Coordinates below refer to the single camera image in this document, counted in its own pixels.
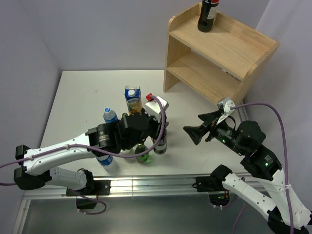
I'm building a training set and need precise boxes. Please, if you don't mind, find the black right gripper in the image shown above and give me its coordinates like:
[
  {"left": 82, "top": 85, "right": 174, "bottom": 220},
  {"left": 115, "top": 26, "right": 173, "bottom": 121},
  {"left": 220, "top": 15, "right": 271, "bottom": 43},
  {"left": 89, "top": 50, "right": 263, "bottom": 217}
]
[{"left": 182, "top": 108, "right": 245, "bottom": 154}]

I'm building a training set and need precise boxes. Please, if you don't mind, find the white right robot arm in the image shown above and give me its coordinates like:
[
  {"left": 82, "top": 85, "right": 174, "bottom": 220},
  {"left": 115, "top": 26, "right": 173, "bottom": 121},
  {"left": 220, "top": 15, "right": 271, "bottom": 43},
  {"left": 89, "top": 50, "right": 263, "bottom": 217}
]
[{"left": 183, "top": 111, "right": 312, "bottom": 234}]

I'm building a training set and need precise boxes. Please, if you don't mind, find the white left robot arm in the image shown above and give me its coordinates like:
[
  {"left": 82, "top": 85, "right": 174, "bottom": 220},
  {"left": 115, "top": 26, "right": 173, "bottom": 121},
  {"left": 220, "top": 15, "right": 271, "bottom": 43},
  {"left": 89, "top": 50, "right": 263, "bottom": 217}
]
[{"left": 14, "top": 109, "right": 166, "bottom": 195}]

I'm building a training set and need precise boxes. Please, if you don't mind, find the wooden shelf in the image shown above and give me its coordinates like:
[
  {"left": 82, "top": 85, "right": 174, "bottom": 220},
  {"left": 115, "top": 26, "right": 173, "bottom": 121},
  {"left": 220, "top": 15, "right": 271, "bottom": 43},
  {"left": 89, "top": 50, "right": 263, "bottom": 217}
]
[{"left": 163, "top": 3, "right": 279, "bottom": 104}]

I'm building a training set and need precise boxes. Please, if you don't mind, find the green glass bottle near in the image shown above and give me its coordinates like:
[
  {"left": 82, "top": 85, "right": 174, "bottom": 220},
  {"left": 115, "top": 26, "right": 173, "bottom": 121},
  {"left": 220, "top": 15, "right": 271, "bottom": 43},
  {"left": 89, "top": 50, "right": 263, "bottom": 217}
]
[{"left": 135, "top": 143, "right": 152, "bottom": 163}]

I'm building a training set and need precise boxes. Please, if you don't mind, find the far blue-cap water bottle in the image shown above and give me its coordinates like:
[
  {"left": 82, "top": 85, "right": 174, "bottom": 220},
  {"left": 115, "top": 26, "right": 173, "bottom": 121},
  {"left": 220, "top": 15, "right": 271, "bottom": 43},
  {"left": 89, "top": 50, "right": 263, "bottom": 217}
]
[{"left": 103, "top": 107, "right": 118, "bottom": 123}]

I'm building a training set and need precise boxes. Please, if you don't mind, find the blue-cap water bottle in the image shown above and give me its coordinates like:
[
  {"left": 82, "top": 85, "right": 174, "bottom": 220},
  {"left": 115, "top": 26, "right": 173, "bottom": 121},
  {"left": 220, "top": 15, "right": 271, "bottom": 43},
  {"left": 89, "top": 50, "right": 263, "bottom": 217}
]
[
  {"left": 96, "top": 155, "right": 117, "bottom": 172},
  {"left": 103, "top": 107, "right": 118, "bottom": 123}
]

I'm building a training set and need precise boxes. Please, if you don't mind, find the purple juice carton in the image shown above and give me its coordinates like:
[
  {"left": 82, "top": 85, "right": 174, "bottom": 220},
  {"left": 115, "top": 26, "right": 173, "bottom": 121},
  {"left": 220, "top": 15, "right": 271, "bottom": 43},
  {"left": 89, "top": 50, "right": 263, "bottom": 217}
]
[{"left": 154, "top": 128, "right": 167, "bottom": 155}]

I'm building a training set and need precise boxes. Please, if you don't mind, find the orange juice carton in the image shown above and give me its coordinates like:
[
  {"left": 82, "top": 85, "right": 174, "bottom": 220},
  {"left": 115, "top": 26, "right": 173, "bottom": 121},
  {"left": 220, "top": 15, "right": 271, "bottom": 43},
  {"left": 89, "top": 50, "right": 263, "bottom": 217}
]
[{"left": 124, "top": 85, "right": 142, "bottom": 114}]

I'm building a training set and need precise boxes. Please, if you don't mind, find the near blue-cap water bottle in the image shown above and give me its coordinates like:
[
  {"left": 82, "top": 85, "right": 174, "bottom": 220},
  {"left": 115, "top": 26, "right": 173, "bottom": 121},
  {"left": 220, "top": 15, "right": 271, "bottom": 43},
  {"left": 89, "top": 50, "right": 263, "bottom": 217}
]
[{"left": 96, "top": 155, "right": 117, "bottom": 172}]

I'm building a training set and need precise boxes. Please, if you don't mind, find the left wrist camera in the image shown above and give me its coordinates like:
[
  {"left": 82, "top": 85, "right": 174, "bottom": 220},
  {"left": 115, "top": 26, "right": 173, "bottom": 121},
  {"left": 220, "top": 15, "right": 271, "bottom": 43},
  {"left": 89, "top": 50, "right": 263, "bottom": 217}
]
[{"left": 144, "top": 96, "right": 169, "bottom": 123}]

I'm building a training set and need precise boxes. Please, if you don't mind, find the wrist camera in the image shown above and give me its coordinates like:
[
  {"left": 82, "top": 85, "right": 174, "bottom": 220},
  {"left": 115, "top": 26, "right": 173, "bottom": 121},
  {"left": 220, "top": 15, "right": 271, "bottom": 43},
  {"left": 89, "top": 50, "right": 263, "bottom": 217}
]
[
  {"left": 217, "top": 97, "right": 235, "bottom": 116},
  {"left": 144, "top": 96, "right": 169, "bottom": 123}
]

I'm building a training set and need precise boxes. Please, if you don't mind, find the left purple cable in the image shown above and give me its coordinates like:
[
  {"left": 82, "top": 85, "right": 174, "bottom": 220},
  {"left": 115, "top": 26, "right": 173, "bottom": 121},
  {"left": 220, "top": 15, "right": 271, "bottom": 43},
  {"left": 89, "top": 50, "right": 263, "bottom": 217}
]
[{"left": 0, "top": 95, "right": 169, "bottom": 217}]

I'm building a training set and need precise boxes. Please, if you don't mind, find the purple cable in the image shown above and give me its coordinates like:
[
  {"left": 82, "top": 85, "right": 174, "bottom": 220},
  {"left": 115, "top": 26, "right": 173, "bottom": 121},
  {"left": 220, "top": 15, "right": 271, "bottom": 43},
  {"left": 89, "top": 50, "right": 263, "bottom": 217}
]
[
  {"left": 230, "top": 102, "right": 295, "bottom": 234},
  {"left": 0, "top": 95, "right": 169, "bottom": 217}
]

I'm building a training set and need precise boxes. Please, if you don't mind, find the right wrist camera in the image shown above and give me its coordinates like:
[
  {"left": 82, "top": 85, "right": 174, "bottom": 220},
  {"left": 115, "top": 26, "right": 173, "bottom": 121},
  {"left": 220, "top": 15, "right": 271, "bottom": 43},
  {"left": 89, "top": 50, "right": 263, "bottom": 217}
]
[{"left": 217, "top": 97, "right": 235, "bottom": 116}]

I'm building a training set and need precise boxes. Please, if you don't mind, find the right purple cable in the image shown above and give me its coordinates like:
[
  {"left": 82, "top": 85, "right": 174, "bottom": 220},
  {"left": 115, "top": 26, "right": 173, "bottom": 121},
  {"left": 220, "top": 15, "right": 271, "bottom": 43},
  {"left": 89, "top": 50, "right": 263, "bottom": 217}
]
[{"left": 230, "top": 102, "right": 295, "bottom": 234}]

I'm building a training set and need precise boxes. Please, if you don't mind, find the aluminium mounting rail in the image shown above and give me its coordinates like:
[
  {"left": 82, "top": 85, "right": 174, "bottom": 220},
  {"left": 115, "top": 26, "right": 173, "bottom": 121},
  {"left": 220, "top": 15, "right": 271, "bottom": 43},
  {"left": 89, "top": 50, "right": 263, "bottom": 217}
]
[{"left": 23, "top": 173, "right": 247, "bottom": 200}]

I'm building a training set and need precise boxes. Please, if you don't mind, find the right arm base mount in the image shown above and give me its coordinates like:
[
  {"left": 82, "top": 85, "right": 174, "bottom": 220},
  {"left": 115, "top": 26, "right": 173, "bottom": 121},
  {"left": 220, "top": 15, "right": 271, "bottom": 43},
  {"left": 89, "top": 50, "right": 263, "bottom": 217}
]
[{"left": 192, "top": 176, "right": 230, "bottom": 206}]

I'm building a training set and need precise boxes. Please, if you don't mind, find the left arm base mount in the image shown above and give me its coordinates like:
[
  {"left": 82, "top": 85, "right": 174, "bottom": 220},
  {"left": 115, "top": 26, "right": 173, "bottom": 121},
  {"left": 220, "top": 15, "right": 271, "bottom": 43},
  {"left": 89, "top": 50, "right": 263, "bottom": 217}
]
[{"left": 65, "top": 180, "right": 111, "bottom": 215}]

